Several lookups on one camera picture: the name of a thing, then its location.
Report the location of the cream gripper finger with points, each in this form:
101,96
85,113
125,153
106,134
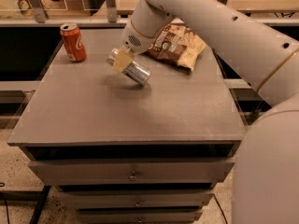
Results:
122,59

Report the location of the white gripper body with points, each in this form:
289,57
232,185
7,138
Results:
135,41

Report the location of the silver redbull can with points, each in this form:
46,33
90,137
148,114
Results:
134,70

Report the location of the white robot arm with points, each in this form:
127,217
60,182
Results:
266,179

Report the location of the red coca-cola can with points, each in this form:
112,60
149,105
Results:
73,44

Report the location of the brown seaweed snack bag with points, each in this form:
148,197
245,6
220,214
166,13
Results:
177,45

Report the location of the grey drawer cabinet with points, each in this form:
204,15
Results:
87,111

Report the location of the top grey drawer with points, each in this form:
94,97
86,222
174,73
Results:
96,172

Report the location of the grey drawer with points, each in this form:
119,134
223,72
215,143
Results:
96,172
139,216
136,199

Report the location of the middle grey drawer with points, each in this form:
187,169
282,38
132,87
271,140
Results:
136,199

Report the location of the bottom grey drawer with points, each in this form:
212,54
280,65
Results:
139,216

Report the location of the black floor bar left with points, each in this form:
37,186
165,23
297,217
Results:
40,205

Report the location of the metal railing frame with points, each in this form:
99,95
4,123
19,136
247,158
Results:
64,10

